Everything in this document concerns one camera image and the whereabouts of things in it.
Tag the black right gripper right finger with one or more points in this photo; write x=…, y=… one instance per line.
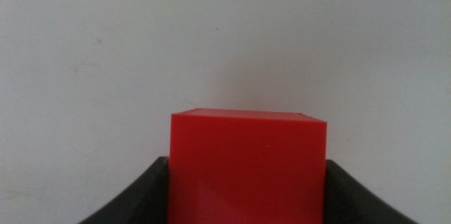
x=352, y=203

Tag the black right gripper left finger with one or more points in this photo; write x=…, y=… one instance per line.
x=141, y=199

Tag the red cube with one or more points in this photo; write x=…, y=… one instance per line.
x=246, y=167

